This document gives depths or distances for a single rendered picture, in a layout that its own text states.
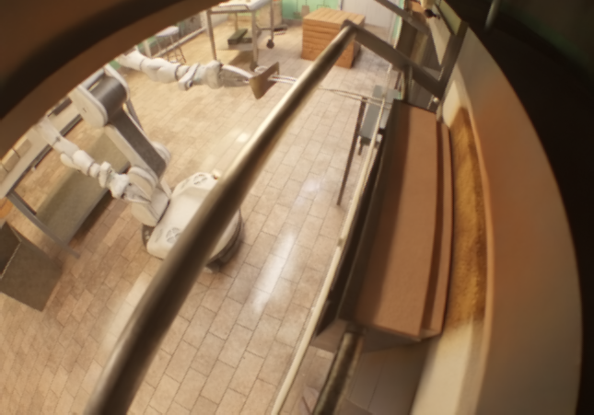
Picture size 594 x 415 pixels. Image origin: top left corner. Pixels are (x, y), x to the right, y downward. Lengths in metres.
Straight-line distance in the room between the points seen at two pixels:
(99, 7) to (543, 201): 0.32
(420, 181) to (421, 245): 0.08
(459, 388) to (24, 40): 0.34
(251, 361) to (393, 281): 1.37
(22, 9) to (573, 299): 0.31
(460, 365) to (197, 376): 1.51
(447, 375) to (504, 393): 0.06
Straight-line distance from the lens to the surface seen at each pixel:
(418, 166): 0.32
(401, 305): 0.23
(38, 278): 2.29
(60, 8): 0.19
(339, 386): 0.21
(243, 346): 1.57
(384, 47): 0.57
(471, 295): 0.23
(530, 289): 0.19
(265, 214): 1.83
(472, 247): 0.25
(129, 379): 0.18
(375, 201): 0.26
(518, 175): 0.24
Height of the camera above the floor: 1.54
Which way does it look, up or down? 53 degrees down
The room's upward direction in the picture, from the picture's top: 3 degrees clockwise
